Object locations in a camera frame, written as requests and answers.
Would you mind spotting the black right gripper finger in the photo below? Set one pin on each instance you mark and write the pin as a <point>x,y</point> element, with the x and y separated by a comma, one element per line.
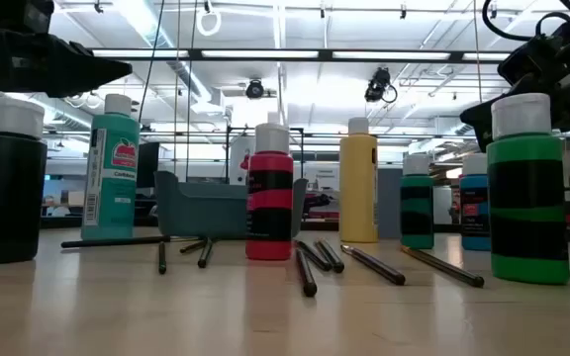
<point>478,118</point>

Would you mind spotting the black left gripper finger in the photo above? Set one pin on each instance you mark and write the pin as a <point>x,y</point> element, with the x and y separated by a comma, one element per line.
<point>77,66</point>

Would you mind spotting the small light blue paint bottle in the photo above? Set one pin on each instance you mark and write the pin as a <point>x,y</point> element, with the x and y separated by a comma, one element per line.
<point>474,183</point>

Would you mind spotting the small sea green paint bottle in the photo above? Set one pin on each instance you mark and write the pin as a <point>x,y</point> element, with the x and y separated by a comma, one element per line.
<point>416,188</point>

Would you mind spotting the large teal paint bottle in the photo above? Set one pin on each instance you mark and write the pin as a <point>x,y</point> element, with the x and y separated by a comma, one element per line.
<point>112,198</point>

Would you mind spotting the small black paint bottle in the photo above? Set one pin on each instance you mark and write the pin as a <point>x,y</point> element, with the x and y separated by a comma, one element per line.
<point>5,198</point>

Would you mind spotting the large yellow paint bottle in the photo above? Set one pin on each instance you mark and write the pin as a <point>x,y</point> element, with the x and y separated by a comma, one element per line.
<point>358,198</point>

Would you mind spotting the grey-blue plastic caddy tray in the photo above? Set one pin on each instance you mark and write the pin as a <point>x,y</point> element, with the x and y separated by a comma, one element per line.
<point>201,207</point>

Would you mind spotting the small red paint bottle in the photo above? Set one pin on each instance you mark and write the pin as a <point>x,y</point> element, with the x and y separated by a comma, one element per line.
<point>269,200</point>

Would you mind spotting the black computer monitor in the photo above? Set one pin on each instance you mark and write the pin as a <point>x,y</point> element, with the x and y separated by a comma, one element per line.
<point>147,165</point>

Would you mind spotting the black and red machine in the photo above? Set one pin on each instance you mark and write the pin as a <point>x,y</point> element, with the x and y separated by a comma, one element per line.
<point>317,200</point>

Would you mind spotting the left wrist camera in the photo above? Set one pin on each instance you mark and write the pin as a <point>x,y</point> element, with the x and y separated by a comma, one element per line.
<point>13,12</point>

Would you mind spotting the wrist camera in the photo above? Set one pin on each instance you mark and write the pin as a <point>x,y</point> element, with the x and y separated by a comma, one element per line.
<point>537,59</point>
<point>13,12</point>

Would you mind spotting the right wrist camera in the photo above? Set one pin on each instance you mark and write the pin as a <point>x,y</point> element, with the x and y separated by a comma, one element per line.
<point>537,59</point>

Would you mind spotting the white wall sign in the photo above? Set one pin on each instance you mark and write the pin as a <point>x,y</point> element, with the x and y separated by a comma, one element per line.
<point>325,175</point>

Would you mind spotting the black frame beam with lights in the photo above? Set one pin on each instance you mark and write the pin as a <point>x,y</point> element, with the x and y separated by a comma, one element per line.
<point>325,55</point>

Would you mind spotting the round black overhead camera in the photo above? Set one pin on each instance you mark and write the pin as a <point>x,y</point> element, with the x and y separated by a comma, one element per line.
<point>254,89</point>

